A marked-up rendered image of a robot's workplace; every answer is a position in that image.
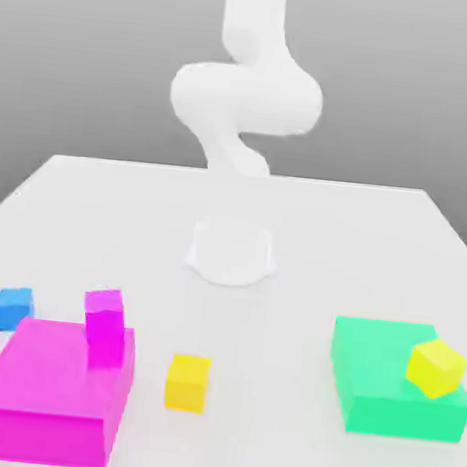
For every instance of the small magenta cube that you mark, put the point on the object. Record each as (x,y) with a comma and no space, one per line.
(105,329)

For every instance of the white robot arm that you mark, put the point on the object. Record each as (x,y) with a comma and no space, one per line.
(247,94)

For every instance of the small blue cube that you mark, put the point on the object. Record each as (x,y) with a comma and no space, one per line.
(13,308)

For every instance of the large green box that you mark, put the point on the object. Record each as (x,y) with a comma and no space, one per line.
(369,363)

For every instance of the large magenta box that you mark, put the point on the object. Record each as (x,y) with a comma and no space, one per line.
(49,392)

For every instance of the small yellow-green cube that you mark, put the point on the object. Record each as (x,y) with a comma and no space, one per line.
(436,367)

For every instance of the small yellow cube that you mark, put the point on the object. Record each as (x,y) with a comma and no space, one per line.
(187,382)

